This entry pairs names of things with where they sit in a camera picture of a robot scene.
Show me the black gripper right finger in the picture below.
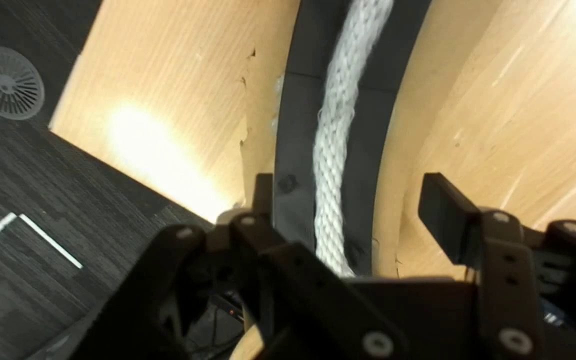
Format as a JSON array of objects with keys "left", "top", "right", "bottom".
[{"left": 417, "top": 172, "right": 479, "bottom": 263}]

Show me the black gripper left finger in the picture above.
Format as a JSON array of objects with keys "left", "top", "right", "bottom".
[{"left": 251, "top": 174, "right": 274, "bottom": 224}]

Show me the white braided rope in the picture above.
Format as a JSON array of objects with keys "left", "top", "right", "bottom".
[{"left": 310, "top": 0, "right": 396, "bottom": 277}]

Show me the curved black board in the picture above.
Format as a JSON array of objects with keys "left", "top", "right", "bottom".
[{"left": 271, "top": 0, "right": 431, "bottom": 276}]

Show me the round floor grille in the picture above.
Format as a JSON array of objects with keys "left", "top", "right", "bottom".
[{"left": 0, "top": 46, "right": 46, "bottom": 120}]

